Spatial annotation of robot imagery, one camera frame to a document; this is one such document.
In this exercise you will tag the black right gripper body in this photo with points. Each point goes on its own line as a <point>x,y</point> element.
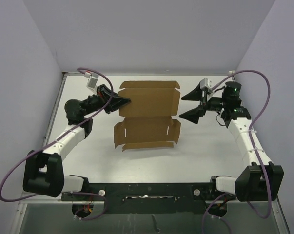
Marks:
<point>215,104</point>

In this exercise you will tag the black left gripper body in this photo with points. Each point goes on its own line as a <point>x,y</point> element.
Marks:
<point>94,102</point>

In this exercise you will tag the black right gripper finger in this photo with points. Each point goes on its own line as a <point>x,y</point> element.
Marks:
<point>194,114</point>
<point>195,94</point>

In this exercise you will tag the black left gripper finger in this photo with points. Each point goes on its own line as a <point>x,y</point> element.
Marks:
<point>107,92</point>
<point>117,102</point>

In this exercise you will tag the brown cardboard box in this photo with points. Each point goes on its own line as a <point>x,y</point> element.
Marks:
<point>149,120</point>

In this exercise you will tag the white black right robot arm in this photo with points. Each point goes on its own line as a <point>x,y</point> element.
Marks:
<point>261,179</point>

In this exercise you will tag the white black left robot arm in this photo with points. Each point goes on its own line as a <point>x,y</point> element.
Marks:
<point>44,173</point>

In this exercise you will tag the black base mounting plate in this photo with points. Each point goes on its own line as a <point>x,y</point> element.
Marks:
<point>151,198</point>

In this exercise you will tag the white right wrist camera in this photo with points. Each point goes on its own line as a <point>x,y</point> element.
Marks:
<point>205,85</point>

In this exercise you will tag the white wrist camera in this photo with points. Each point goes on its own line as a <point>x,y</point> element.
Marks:
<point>205,85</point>
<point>92,83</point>

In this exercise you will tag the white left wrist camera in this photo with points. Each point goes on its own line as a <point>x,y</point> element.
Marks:
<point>92,83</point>

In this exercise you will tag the aluminium frame rail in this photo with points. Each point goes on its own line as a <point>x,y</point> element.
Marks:
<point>121,191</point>

